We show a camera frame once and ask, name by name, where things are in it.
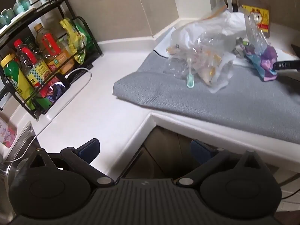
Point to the red cap vinegar bottle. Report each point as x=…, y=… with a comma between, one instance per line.
x=35, y=70

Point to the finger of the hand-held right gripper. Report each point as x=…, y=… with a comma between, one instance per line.
x=288, y=65

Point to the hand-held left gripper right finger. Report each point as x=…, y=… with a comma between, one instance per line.
x=199, y=150

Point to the yellow snack packet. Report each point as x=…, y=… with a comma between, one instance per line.
x=70, y=35

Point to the green ceramic teacup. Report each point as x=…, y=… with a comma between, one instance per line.
x=21, y=5
x=5, y=16

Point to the steel kitchen sink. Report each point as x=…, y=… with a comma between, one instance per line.
x=23, y=145

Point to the grey fabric mat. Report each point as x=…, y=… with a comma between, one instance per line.
x=211, y=103

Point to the green toothbrush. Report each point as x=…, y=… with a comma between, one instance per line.
x=189, y=80

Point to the clear printed plastic bag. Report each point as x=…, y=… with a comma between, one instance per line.
x=211, y=72

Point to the green yellow plastic bottle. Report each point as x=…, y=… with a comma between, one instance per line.
x=14, y=79

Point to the green packet on rack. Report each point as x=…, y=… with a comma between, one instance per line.
x=82, y=32

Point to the purple blue wrapper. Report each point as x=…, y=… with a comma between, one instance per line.
x=267, y=58

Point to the pink dish soap bottle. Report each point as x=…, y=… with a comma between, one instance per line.
x=8, y=133

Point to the orange cooking oil bottle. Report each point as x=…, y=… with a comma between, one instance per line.
x=50, y=44

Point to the white paper tissue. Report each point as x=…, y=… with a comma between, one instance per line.
x=232, y=21

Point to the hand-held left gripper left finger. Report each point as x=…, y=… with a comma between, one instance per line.
x=90, y=150

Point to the clear crumpled plastic wrapper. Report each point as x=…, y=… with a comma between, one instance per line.
x=255, y=32

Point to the black smartphone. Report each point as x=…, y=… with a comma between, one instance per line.
x=55, y=88

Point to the cooking wine jug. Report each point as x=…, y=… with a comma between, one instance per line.
x=257, y=11

